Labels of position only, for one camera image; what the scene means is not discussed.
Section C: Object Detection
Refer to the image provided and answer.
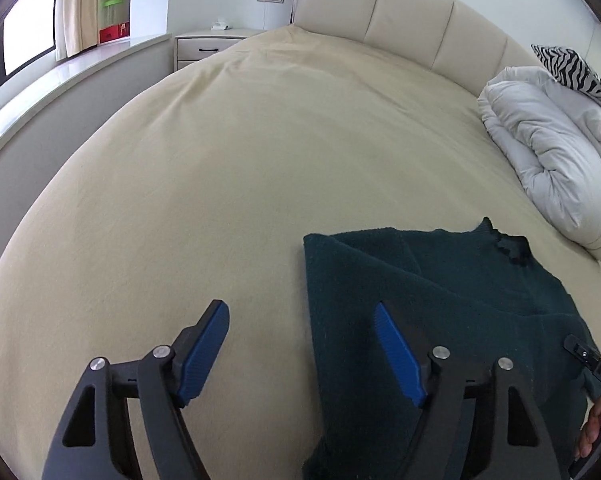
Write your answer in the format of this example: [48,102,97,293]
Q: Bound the beige curtain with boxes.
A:
[54,0,99,62]

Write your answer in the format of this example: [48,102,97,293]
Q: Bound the white folded duvet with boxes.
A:
[477,66,601,261]

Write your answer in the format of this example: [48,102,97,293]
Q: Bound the beige bed sheet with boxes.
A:
[0,26,601,479]

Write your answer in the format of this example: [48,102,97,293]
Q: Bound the dark green knit garment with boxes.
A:
[303,220,599,479]

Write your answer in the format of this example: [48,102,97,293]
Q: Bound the person's right hand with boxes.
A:
[574,397,601,460]

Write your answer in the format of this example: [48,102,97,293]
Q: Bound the white bedside table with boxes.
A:
[174,28,262,72]

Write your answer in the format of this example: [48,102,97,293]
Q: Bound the red storage box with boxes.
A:
[99,21,130,44]

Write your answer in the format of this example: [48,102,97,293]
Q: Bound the zebra print pillow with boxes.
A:
[532,44,601,107]

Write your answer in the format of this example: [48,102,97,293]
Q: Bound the cream padded headboard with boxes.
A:
[293,0,540,96]

